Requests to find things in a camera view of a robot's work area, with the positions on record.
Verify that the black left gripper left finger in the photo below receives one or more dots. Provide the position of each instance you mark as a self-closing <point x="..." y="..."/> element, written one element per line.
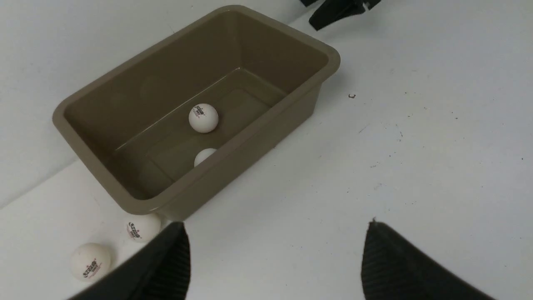
<point x="161" y="270"/>

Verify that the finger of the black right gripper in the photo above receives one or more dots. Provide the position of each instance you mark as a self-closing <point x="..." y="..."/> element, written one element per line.
<point x="308" y="3"/>
<point x="332" y="11"/>

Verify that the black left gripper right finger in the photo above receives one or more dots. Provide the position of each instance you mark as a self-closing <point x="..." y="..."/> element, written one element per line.
<point x="392" y="268"/>

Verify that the white ping-pong ball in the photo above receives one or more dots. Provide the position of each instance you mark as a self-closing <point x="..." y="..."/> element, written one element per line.
<point x="203" y="118"/>
<point x="203" y="155"/>
<point x="90" y="262"/>
<point x="142" y="228"/>

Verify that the tan plastic storage bin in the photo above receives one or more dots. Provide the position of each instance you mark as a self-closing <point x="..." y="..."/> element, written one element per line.
<point x="131" y="128"/>

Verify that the white ping-pong ball beside bin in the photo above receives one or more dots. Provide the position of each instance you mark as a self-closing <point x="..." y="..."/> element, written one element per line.
<point x="142" y="228"/>

